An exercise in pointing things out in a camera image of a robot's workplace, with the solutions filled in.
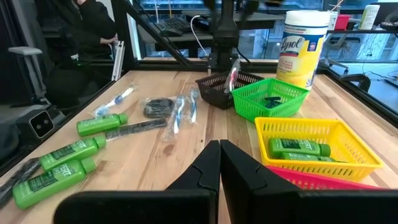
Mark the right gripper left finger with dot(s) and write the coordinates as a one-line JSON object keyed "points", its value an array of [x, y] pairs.
{"points": [[186, 202]]}

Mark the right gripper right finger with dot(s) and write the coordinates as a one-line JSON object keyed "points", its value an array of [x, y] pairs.
{"points": [[280, 205]]}

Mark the green travel bottle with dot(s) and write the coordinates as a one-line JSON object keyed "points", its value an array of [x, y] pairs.
{"points": [[311, 157], [73, 151], [295, 147], [51, 182], [101, 124]]}

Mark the clear utensil packets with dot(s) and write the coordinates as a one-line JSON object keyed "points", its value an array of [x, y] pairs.
{"points": [[115, 100], [192, 105]]}

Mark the bagged black comb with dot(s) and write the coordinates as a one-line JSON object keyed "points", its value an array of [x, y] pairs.
{"points": [[136, 128], [18, 179]]}

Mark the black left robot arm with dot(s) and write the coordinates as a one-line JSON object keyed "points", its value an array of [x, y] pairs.
{"points": [[225, 34]]}

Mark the pinkish red plastic basket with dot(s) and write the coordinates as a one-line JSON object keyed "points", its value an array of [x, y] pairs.
{"points": [[311, 180]]}

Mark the packaged toothbrushes centre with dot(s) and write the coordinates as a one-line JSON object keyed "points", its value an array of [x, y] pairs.
{"points": [[178, 115]]}

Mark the yellow plastic basket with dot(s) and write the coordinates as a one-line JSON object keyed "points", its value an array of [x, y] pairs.
{"points": [[357, 146]]}

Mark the green plastic basket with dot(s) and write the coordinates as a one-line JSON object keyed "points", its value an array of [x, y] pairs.
{"points": [[258, 107]]}

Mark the black plastic basket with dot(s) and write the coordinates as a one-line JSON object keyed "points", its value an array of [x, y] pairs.
{"points": [[214, 90]]}

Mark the black office chair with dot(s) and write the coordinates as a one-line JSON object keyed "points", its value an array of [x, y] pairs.
{"points": [[357, 81]]}

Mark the Lysol wipes canister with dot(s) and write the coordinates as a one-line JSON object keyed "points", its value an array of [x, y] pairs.
{"points": [[300, 53]]}

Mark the silver aluminium extrusion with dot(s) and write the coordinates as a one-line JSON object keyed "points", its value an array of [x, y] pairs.
{"points": [[118, 62]]}

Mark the black keyboard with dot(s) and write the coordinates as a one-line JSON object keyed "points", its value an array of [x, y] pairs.
{"points": [[177, 24]]}

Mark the person's hand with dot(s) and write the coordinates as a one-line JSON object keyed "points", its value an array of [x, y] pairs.
{"points": [[109, 40]]}

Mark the red plastic box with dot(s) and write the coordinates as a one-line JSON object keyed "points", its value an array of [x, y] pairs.
{"points": [[342, 22]]}

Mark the person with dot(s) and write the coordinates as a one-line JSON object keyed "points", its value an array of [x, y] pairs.
{"points": [[93, 21]]}

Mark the white wipes canister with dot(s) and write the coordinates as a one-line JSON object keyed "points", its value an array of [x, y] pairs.
{"points": [[369, 17]]}

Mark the grey office chair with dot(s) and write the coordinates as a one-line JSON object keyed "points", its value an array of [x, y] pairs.
{"points": [[25, 50]]}

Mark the table-level camera box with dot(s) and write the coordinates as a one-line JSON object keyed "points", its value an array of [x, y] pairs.
{"points": [[42, 124]]}

